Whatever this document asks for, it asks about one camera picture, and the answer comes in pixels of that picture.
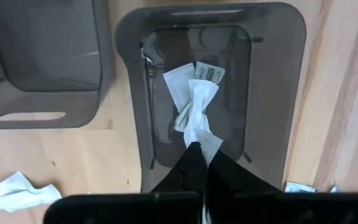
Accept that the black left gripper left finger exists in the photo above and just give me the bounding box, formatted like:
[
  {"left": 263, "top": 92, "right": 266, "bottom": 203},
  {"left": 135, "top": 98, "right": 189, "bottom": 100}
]
[{"left": 44, "top": 141, "right": 207, "bottom": 224}]

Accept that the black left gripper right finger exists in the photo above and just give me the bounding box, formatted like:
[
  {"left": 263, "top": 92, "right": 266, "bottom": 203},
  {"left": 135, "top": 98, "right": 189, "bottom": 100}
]
[{"left": 208, "top": 151, "right": 358, "bottom": 224}]

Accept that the adhesive bandage strip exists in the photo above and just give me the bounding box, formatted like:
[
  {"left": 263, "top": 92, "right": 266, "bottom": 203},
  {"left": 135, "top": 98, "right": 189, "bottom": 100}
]
[
  {"left": 0, "top": 171, "right": 62, "bottom": 215},
  {"left": 194, "top": 61, "right": 226, "bottom": 85},
  {"left": 183, "top": 79, "right": 224, "bottom": 166},
  {"left": 163, "top": 63, "right": 196, "bottom": 113},
  {"left": 174, "top": 102, "right": 193, "bottom": 132}
]

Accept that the smoky transparent plastic bin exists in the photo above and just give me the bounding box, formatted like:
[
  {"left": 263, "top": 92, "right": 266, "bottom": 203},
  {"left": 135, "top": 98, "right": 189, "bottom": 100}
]
[
  {"left": 115, "top": 2, "right": 307, "bottom": 194},
  {"left": 0, "top": 0, "right": 115, "bottom": 130}
]

